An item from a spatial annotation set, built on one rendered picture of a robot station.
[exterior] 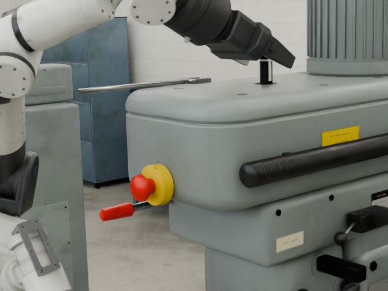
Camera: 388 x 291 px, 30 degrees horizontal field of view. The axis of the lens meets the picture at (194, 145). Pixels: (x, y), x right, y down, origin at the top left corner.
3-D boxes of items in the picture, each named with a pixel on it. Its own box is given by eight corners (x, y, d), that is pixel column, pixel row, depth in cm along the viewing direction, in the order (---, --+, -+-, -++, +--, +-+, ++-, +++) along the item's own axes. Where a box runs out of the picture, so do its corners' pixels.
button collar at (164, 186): (164, 209, 103) (163, 168, 102) (140, 201, 108) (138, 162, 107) (175, 206, 105) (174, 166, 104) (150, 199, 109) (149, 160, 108)
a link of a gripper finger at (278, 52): (286, 71, 114) (261, 53, 110) (294, 53, 114) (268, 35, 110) (294, 72, 112) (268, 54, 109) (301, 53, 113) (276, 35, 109)
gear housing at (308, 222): (268, 272, 105) (267, 206, 104) (165, 236, 124) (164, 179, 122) (402, 225, 126) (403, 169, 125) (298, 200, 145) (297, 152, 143)
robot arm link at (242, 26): (208, 71, 118) (154, 36, 111) (230, 18, 120) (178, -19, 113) (259, 75, 108) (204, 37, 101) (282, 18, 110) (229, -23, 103)
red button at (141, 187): (142, 205, 102) (141, 177, 101) (126, 200, 105) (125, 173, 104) (161, 201, 104) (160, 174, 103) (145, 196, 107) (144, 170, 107)
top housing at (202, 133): (222, 220, 97) (219, 102, 94) (114, 188, 117) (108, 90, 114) (420, 166, 126) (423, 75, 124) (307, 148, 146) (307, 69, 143)
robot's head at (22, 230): (21, 290, 114) (30, 279, 107) (0, 240, 115) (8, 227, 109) (57, 274, 117) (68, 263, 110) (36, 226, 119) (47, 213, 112)
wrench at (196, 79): (84, 94, 109) (84, 89, 108) (71, 93, 112) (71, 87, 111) (211, 82, 123) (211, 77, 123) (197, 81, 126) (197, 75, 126)
